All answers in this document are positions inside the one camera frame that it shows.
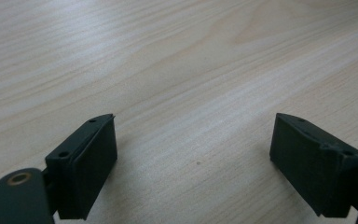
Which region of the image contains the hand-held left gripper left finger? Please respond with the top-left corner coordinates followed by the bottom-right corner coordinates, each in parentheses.
top-left (45, 113), bottom-right (118, 221)

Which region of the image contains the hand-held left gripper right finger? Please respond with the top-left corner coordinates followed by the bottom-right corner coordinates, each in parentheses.
top-left (268, 112), bottom-right (358, 218)

